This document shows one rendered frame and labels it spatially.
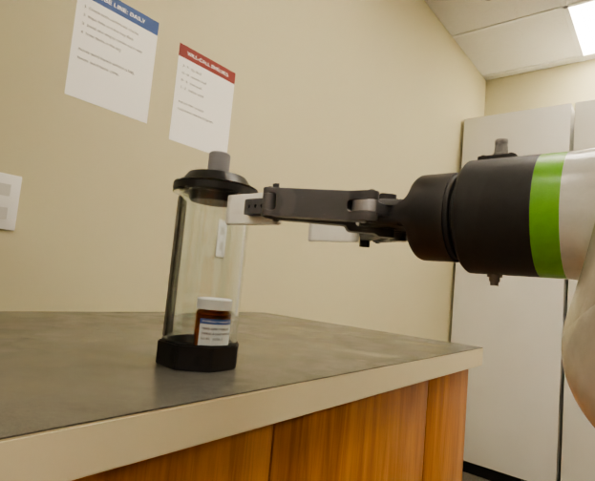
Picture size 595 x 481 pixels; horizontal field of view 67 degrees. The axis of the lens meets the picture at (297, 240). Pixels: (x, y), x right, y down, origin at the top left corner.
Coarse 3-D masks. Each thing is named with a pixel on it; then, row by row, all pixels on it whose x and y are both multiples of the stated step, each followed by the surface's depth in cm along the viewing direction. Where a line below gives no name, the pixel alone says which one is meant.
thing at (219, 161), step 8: (216, 152) 58; (224, 152) 58; (208, 160) 58; (216, 160) 58; (224, 160) 58; (208, 168) 58; (216, 168) 58; (224, 168) 58; (184, 176) 57; (192, 176) 55; (200, 176) 55; (208, 176) 54; (216, 176) 55; (224, 176) 55; (232, 176) 56; (240, 176) 57; (248, 184) 58
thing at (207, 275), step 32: (192, 192) 54; (224, 192) 54; (192, 224) 54; (224, 224) 54; (192, 256) 53; (224, 256) 54; (192, 288) 53; (224, 288) 54; (192, 320) 53; (224, 320) 54
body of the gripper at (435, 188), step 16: (432, 176) 38; (448, 176) 37; (416, 192) 37; (432, 192) 36; (448, 192) 35; (400, 208) 37; (416, 208) 36; (432, 208) 36; (448, 208) 35; (368, 224) 40; (384, 224) 38; (400, 224) 38; (416, 224) 36; (432, 224) 36; (448, 224) 35; (416, 240) 37; (432, 240) 36; (448, 240) 35; (416, 256) 38; (432, 256) 37; (448, 256) 36
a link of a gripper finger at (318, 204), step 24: (264, 192) 38; (288, 192) 38; (312, 192) 37; (336, 192) 37; (360, 192) 36; (264, 216) 38; (288, 216) 38; (312, 216) 37; (336, 216) 37; (360, 216) 36
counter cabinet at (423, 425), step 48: (432, 384) 89; (288, 432) 55; (336, 432) 63; (384, 432) 74; (432, 432) 89; (96, 480) 36; (144, 480) 40; (192, 480) 44; (240, 480) 49; (288, 480) 55; (336, 480) 63; (384, 480) 74; (432, 480) 90
